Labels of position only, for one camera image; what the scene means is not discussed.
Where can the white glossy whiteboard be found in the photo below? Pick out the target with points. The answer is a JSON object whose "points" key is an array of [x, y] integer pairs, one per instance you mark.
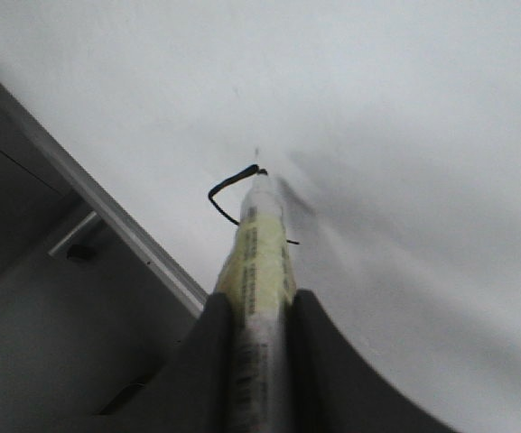
{"points": [[391, 130]]}

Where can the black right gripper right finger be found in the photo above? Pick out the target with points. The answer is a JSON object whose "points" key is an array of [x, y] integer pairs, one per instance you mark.
{"points": [[334, 387]]}

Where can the grey aluminium whiteboard tray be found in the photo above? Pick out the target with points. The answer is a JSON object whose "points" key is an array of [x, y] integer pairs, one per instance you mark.
{"points": [[185, 289]]}

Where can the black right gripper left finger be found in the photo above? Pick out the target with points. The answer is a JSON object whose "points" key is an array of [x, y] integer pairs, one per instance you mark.
{"points": [[190, 394]]}

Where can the white marker with yellow tape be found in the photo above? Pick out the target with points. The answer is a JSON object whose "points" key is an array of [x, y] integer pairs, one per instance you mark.
{"points": [[258, 282]]}

